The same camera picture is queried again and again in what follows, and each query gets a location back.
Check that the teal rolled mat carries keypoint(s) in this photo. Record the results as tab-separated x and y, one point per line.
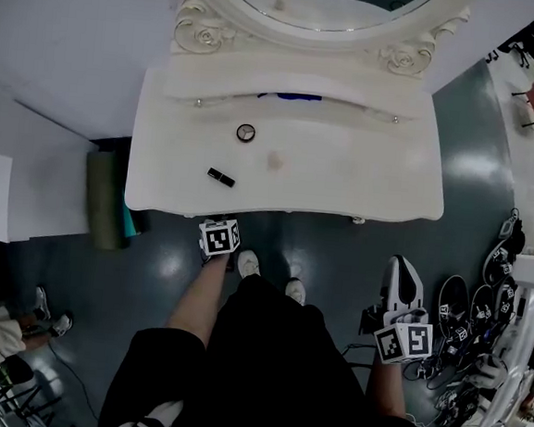
130	224

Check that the white ornate dressing table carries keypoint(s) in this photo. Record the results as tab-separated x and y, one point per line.
345	168

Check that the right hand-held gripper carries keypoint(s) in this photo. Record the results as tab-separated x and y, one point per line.
404	343

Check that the green rolled mat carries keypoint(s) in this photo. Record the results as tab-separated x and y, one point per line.
105	198

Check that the person's black clothing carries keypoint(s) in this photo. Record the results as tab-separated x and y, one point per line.
281	372

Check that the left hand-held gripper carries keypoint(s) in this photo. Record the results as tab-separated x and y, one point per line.
220	241

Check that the pile of spare grippers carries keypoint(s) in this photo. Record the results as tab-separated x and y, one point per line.
455	294

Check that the beige round puff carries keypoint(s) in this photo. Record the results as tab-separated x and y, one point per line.
275	161

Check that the black lipstick tube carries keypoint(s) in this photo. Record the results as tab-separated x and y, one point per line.
221	177

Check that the oval mirror white carved frame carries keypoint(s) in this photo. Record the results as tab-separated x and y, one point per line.
208	35

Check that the person's white shoe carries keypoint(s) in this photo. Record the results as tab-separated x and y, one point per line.
248	264
295	291

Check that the white metal rack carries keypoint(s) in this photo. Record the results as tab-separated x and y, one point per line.
528	277

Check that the person's right forearm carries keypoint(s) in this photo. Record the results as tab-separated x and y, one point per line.
386	390

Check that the blue cloth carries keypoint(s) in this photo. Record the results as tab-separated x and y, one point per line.
296	96

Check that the black metal stool frames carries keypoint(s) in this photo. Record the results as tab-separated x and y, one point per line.
14	399

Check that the person's left forearm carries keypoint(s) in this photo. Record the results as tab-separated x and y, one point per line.
194	299

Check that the small round compact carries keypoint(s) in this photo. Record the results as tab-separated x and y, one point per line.
246	132

